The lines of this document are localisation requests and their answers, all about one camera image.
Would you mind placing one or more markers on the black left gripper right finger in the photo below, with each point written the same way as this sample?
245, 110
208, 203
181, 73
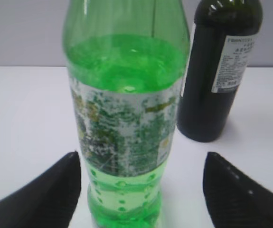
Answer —
233, 199

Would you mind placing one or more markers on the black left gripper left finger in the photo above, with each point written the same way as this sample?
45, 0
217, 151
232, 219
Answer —
49, 201

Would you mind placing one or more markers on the green sprite bottle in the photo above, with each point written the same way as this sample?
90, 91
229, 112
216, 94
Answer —
125, 60

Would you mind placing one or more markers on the dark wine bottle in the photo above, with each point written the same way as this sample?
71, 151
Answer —
222, 39

